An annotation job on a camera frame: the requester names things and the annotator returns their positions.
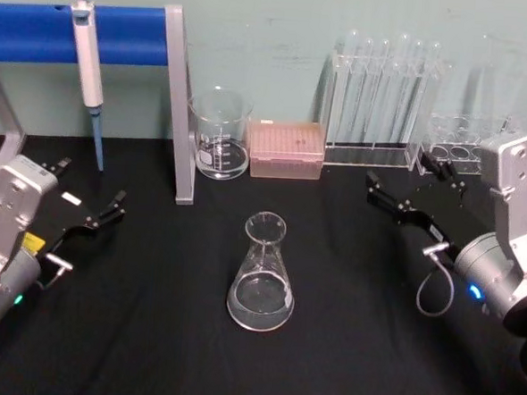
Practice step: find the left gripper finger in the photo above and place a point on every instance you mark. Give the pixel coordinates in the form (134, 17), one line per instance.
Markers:
(58, 166)
(113, 208)

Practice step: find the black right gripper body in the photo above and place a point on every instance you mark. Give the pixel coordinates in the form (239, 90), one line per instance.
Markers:
(445, 226)

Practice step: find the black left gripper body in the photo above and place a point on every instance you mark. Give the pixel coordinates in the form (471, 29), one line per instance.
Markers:
(61, 216)

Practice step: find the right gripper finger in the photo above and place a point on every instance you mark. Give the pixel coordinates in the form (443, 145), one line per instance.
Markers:
(440, 165)
(382, 198)

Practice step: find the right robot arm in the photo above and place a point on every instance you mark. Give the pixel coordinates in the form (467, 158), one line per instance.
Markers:
(508, 212)

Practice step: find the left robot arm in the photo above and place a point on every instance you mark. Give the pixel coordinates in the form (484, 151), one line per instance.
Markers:
(6, 235)

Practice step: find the low clear holed rack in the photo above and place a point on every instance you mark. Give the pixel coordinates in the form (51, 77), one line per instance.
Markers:
(460, 153)

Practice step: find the tall clear test tube rack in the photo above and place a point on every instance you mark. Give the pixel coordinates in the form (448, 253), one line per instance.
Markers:
(369, 157)

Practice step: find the blue pipette tip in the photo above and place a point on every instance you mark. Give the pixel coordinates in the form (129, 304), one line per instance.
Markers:
(98, 138)

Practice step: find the clear test tube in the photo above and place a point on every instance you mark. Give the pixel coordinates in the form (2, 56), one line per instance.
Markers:
(416, 77)
(367, 74)
(403, 49)
(382, 75)
(352, 68)

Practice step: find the pink pipette tip box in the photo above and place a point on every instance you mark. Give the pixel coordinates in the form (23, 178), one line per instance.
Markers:
(286, 149)

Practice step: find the white pipette with blue cap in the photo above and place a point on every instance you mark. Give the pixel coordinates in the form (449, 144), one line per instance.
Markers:
(87, 61)

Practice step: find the clear glass beaker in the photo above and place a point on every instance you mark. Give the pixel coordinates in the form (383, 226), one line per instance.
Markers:
(219, 159)

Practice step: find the blue bar pipette stand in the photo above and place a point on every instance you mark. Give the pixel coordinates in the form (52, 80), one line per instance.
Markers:
(32, 31)

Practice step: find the black table cloth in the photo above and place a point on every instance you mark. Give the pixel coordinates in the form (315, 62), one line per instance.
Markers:
(147, 342)

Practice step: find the clear glass conical flask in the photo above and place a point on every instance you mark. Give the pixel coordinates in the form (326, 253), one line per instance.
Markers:
(261, 291)

